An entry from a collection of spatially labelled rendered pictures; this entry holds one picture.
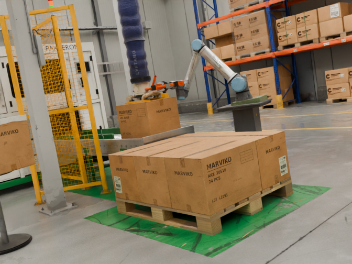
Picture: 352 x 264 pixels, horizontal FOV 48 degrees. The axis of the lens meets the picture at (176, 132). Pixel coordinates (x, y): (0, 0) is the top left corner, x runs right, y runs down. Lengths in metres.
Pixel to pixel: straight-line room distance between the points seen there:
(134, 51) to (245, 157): 1.88
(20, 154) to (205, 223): 1.50
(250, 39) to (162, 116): 8.21
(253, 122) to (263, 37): 7.63
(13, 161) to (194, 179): 1.37
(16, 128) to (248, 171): 1.79
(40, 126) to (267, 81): 8.65
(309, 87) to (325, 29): 2.33
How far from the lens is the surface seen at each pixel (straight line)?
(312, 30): 11.08
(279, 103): 11.53
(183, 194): 2.87
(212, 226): 2.76
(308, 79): 12.58
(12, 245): 3.45
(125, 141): 4.14
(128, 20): 4.30
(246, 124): 4.31
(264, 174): 3.16
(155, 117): 4.02
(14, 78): 4.64
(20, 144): 3.24
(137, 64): 4.25
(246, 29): 12.10
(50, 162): 4.17
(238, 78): 4.13
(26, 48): 4.18
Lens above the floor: 1.03
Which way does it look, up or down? 6 degrees down
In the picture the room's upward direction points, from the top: 9 degrees counter-clockwise
